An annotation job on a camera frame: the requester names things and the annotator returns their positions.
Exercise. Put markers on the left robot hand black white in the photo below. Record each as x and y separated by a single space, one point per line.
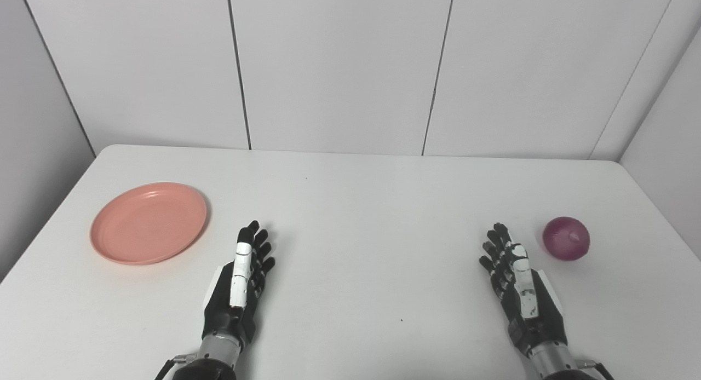
239 292

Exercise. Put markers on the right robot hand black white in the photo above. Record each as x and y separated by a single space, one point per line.
523 295

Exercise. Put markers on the red onion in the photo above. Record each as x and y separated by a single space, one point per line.
566 238

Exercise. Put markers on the pink round plate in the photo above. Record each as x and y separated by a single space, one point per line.
148 223

